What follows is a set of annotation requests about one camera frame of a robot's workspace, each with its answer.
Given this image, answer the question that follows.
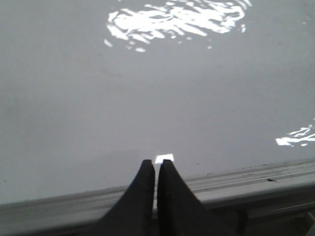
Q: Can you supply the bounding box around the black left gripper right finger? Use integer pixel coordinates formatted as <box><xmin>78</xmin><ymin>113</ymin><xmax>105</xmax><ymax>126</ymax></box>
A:
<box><xmin>157</xmin><ymin>159</ymin><xmax>243</xmax><ymax>236</ymax></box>

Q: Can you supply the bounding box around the white whiteboard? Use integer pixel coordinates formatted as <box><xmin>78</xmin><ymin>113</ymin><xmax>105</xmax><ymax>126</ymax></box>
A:
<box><xmin>0</xmin><ymin>0</ymin><xmax>315</xmax><ymax>204</ymax></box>

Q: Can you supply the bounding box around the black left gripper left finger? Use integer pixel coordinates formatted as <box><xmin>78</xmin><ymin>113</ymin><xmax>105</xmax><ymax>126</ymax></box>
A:
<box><xmin>82</xmin><ymin>160</ymin><xmax>155</xmax><ymax>236</ymax></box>

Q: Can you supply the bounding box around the aluminium whiteboard tray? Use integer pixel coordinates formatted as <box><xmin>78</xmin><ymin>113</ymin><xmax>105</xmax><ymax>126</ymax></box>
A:
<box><xmin>0</xmin><ymin>158</ymin><xmax>315</xmax><ymax>236</ymax></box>

